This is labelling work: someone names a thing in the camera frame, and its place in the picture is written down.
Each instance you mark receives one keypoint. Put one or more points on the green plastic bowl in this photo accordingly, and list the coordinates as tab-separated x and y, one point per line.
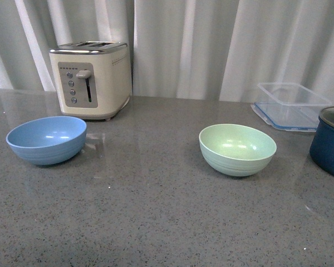
236	150

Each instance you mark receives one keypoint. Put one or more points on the blue plastic bowl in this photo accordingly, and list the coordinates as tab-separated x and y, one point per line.
48	140

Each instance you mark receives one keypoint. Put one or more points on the white curtain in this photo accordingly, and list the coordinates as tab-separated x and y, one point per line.
215	50

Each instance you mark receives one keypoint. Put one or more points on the cream two-slot toaster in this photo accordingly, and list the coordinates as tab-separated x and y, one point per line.
93	78

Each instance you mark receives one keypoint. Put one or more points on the clear plastic container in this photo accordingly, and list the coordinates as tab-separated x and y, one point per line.
290	93

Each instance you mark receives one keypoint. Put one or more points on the clear blue-rimmed container lid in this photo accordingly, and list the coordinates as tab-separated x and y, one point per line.
294	117

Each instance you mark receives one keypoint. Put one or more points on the dark blue pot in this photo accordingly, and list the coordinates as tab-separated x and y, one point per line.
322	147

